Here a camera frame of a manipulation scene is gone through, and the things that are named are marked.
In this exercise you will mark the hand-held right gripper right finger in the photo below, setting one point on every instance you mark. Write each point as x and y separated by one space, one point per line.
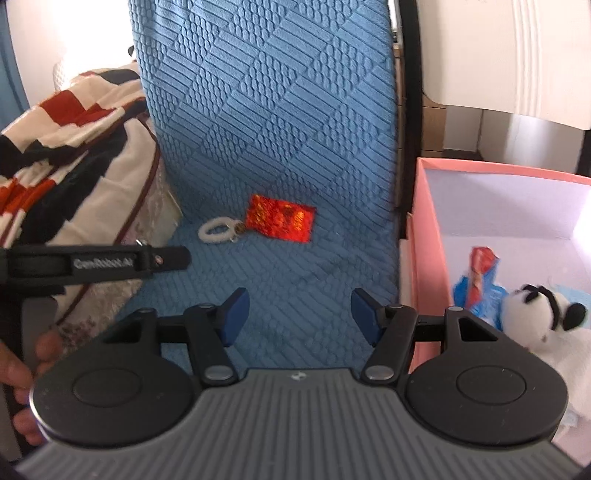
364 318

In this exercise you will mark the shiny red packet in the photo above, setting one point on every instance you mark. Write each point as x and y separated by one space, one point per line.
281 217

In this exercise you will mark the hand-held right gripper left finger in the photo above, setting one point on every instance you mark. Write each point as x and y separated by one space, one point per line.
236 318

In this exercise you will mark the blue tissue packet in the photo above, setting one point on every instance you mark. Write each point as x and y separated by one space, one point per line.
489 295

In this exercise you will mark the panda plush toy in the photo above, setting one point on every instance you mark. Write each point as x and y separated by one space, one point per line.
526 318

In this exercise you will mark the person's left hand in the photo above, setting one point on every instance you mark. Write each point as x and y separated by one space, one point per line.
18 392

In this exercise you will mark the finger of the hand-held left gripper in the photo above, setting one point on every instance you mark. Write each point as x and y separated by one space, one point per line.
168 261

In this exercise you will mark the blue textured chair cover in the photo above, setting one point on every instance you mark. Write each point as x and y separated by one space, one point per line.
258 115

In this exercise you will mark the pink cardboard box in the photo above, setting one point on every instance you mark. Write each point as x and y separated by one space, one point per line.
429 230

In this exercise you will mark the white furniture panel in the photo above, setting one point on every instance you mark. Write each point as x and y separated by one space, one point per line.
508 55

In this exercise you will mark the black chair frame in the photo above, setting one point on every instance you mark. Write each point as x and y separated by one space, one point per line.
408 115

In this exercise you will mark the red candy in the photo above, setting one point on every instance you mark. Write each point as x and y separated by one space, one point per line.
482 263

